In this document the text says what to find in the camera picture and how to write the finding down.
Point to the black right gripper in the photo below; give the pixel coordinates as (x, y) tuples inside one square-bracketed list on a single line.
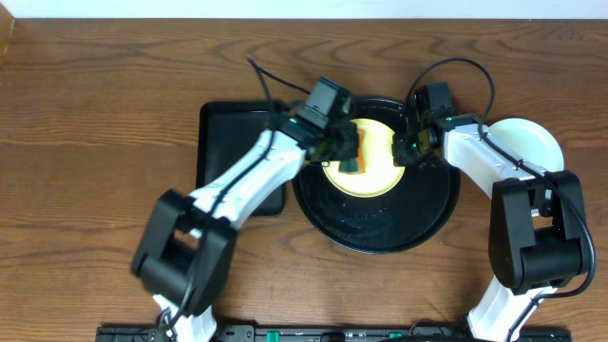
[(400, 157)]

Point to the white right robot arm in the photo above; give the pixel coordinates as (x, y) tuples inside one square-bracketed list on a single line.
[(539, 247)]

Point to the yellow plate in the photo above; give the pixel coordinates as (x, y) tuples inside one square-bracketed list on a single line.
[(377, 173)]

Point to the green and orange sponge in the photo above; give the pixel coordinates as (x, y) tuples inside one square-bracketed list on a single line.
[(355, 165)]

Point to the black round tray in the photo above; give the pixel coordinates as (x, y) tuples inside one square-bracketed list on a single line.
[(407, 215)]

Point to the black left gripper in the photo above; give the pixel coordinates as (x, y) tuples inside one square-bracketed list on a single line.
[(345, 143)]

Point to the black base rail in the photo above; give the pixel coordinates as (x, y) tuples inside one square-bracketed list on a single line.
[(427, 331)]

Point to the black rectangular tray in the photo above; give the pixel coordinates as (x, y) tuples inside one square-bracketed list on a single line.
[(227, 132)]

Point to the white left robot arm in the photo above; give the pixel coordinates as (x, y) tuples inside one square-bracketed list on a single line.
[(188, 243)]

